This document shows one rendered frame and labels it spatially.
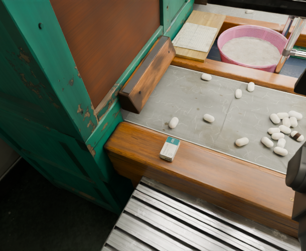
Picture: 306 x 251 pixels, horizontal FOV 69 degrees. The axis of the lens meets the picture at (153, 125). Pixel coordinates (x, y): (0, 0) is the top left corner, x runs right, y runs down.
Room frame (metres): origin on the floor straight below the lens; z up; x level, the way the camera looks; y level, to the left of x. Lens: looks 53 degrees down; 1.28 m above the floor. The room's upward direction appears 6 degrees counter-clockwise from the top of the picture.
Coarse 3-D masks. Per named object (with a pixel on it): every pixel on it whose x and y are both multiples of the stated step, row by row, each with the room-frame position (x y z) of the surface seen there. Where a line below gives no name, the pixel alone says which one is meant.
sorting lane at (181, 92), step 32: (160, 96) 0.52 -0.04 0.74; (192, 96) 0.51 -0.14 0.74; (224, 96) 0.49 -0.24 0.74; (256, 96) 0.48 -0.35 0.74; (288, 96) 0.46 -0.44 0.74; (160, 128) 0.39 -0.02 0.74; (192, 128) 0.38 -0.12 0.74; (224, 128) 0.36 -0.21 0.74; (256, 128) 0.35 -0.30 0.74; (256, 160) 0.25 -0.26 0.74; (288, 160) 0.24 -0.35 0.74
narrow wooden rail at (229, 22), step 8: (232, 16) 0.93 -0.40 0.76; (224, 24) 0.90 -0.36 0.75; (232, 24) 0.89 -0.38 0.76; (240, 24) 0.87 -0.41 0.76; (248, 24) 0.86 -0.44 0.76; (256, 24) 0.85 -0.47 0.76; (264, 24) 0.85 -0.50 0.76; (272, 24) 0.84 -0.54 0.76; (280, 32) 0.79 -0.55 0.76; (288, 32) 0.78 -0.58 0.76; (304, 32) 0.76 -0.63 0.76; (304, 40) 0.75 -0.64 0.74
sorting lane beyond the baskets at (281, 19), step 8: (200, 8) 1.08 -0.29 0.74; (208, 8) 1.07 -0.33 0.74; (216, 8) 1.07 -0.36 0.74; (224, 8) 1.06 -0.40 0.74; (232, 8) 1.05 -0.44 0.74; (240, 8) 1.04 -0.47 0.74; (240, 16) 0.97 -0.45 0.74; (248, 16) 0.97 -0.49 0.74; (256, 16) 0.96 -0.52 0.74; (264, 16) 0.95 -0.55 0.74; (272, 16) 0.95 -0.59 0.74; (280, 16) 0.94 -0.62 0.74; (288, 16) 0.93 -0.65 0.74; (280, 24) 0.88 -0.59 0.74
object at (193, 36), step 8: (184, 24) 0.89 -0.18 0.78; (192, 24) 0.88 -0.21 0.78; (184, 32) 0.82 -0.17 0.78; (192, 32) 0.82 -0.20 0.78; (200, 32) 0.81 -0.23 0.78; (208, 32) 0.81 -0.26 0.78; (176, 40) 0.77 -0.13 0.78; (184, 40) 0.77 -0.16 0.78; (192, 40) 0.76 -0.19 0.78; (200, 40) 0.76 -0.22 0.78; (208, 40) 0.75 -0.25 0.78; (192, 48) 0.71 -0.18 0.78; (200, 48) 0.71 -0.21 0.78; (208, 48) 0.70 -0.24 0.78
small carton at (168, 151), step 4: (168, 136) 0.33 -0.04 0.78; (168, 140) 0.31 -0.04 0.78; (172, 140) 0.31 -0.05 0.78; (176, 140) 0.31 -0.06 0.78; (164, 144) 0.30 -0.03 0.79; (168, 144) 0.30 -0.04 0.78; (172, 144) 0.30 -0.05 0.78; (176, 144) 0.30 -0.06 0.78; (164, 148) 0.29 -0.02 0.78; (168, 148) 0.29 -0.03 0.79; (172, 148) 0.29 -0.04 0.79; (176, 148) 0.29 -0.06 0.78; (160, 152) 0.28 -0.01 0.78; (164, 152) 0.28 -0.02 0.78; (168, 152) 0.28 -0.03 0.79; (172, 152) 0.28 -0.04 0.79; (160, 156) 0.28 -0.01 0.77; (164, 156) 0.27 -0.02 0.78; (168, 156) 0.27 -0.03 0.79; (172, 156) 0.27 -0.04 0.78; (168, 160) 0.26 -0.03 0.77
